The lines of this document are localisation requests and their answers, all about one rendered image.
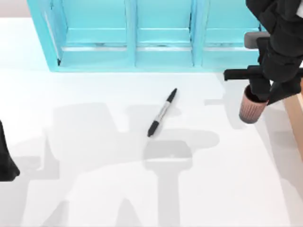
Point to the pink ribbed cup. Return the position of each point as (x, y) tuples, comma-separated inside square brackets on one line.
[(250, 111)]

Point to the pale wooden panel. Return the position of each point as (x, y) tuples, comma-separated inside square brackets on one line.
[(297, 116)]

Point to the pale grey rounded box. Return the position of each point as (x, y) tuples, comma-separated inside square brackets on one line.
[(252, 40)]

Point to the black and grey marker pen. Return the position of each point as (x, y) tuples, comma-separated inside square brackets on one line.
[(163, 110)]

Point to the light blue rack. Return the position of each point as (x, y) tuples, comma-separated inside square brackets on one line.
[(161, 35)]

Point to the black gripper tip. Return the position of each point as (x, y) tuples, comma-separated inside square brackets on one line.
[(6, 160)]

